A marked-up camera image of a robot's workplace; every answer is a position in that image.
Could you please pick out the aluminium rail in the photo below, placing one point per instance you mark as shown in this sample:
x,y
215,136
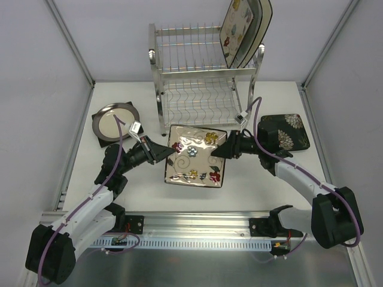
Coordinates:
x,y
197,225

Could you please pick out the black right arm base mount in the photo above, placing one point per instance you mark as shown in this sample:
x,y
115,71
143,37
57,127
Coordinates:
x,y
271,226

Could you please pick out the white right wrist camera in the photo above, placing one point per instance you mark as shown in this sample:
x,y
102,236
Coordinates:
x,y
242,118

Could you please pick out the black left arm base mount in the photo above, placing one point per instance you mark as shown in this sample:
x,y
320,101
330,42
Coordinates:
x,y
129,224

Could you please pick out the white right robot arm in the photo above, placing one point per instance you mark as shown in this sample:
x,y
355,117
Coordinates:
x,y
334,217

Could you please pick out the stainless steel dish rack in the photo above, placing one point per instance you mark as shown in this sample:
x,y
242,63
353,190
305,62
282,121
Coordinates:
x,y
193,85

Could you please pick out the white square plate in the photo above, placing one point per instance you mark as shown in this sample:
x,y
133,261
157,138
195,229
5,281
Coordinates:
x,y
254,30
267,13

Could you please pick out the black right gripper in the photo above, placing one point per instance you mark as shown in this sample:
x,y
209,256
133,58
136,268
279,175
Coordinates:
x,y
234,146

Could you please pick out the colourful flower plate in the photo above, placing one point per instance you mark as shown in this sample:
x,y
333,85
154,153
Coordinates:
x,y
192,164
238,19

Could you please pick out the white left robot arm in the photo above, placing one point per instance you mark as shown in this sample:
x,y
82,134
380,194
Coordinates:
x,y
54,249

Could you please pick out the round silver-rimmed plate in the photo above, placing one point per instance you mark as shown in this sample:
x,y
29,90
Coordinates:
x,y
112,121

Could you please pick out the white slotted cable duct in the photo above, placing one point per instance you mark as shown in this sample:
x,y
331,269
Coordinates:
x,y
241,244

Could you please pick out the black square plate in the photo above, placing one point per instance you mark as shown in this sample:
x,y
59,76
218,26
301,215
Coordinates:
x,y
103,142

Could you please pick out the dark floral square plate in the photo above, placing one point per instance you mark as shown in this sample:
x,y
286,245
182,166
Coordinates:
x,y
292,135

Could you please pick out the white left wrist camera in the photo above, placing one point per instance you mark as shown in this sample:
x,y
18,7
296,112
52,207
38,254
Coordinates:
x,y
134,130

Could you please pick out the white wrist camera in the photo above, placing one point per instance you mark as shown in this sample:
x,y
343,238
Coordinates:
x,y
242,118
134,130

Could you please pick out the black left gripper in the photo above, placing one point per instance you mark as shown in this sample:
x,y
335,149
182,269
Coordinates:
x,y
149,150

